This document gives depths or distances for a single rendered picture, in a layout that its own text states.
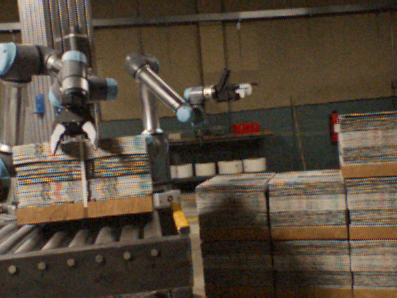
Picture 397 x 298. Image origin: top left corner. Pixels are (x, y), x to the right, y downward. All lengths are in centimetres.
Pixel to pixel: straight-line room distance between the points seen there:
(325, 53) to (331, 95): 75
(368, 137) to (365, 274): 51
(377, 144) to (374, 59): 767
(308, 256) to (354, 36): 772
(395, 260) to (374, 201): 22
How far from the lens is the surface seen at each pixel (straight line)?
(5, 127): 205
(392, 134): 191
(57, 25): 244
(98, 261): 122
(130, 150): 144
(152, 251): 121
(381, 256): 197
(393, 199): 194
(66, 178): 146
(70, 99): 138
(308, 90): 904
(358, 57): 944
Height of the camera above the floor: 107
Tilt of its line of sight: 3 degrees down
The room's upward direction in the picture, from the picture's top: 5 degrees counter-clockwise
